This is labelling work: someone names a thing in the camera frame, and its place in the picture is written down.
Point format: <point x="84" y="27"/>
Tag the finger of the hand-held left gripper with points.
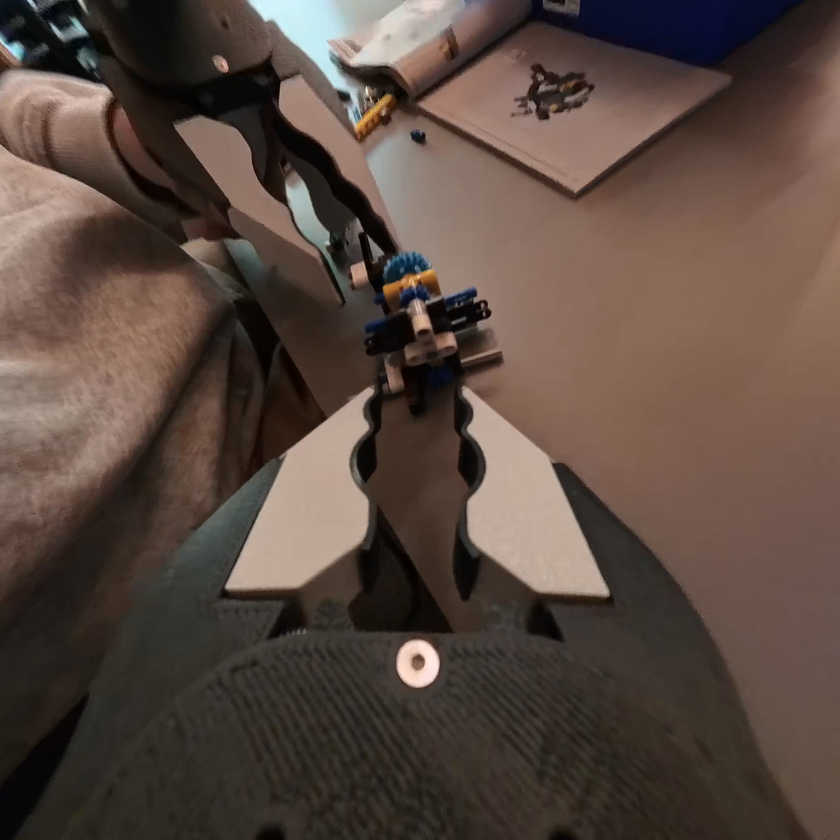
<point x="334" y="151"/>
<point x="262" y="210"/>

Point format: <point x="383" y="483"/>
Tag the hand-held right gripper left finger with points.
<point x="308" y="512"/>

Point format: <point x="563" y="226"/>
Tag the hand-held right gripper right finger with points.
<point x="525" y="512"/>

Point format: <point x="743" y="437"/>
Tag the lego technic gear assembly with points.
<point x="420" y="328"/>

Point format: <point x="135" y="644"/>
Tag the person's left forearm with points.
<point x="52" y="118"/>

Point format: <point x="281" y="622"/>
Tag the yellow lego beam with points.
<point x="375" y="117"/>

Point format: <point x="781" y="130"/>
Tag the lego instruction booklet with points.
<point x="590" y="131"/>

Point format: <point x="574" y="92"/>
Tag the person's left hand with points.
<point x="141" y="164"/>

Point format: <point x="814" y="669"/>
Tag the blue plastic bin with papers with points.
<point x="656" y="26"/>

